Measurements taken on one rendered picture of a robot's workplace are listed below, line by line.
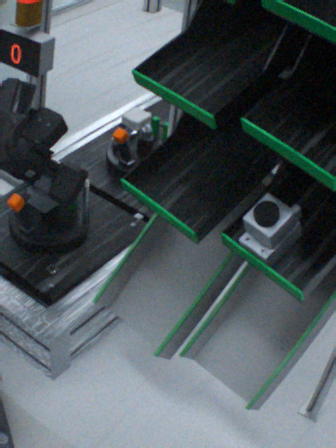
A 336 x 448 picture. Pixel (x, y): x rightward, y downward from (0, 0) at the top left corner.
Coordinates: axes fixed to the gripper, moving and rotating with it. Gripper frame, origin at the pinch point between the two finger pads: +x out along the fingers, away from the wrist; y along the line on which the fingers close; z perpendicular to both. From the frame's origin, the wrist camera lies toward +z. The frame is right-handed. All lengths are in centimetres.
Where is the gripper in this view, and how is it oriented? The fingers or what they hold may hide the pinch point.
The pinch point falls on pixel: (50, 172)
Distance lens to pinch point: 119.2
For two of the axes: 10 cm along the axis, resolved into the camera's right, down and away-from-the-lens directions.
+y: -8.0, -4.4, 4.2
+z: 4.8, -8.8, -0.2
